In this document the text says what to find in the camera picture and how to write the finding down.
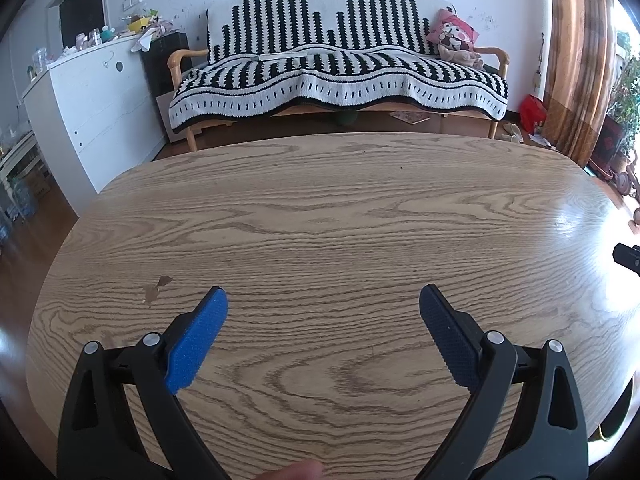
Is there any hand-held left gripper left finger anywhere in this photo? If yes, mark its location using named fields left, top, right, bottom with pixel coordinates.
left=56, top=286, right=229, bottom=480

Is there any flat cardboard piece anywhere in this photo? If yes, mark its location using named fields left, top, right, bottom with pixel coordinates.
left=390, top=110, right=431, bottom=125

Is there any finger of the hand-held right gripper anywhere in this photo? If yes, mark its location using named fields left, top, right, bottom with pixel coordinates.
left=612, top=242, right=640, bottom=277

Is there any hanging wall ornament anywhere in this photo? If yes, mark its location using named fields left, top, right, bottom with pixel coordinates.
left=536, top=32, right=547, bottom=91

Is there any dark round object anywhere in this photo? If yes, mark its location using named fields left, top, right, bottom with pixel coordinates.
left=590, top=385, right=635, bottom=445

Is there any black and white striped blanket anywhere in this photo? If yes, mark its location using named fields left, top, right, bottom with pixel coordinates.
left=167, top=0, right=510, bottom=131

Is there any pink cartoon cushion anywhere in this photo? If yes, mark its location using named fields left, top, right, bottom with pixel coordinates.
left=425, top=7, right=481, bottom=53

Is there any black speaker cabinet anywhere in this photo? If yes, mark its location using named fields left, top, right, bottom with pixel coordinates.
left=141, top=31, right=193, bottom=98

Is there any small white table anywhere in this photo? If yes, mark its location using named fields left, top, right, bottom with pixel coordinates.
left=0, top=130, right=46, bottom=196

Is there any potted plant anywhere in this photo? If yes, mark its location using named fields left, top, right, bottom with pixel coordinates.
left=592, top=32, right=640, bottom=176

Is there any red bag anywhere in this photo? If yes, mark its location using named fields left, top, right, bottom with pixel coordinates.
left=519, top=94, right=548, bottom=133

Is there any small toy tricycle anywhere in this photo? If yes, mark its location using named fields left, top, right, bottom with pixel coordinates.
left=615, top=152, right=640, bottom=196

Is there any person's left hand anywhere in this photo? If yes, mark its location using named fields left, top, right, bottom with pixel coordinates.
left=248, top=461, right=324, bottom=480

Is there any brown striped curtain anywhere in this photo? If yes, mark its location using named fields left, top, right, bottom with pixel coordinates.
left=542, top=0, right=621, bottom=168

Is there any white cabinet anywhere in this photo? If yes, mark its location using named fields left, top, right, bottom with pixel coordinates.
left=22, top=35, right=171, bottom=216

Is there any brown plush toy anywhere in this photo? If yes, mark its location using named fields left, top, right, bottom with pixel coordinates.
left=439, top=42, right=486, bottom=71

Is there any wooden sofa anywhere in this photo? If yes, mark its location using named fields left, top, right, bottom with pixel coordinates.
left=167, top=45, right=511, bottom=151

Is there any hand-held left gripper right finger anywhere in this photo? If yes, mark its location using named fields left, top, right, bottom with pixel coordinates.
left=419, top=284, right=590, bottom=480

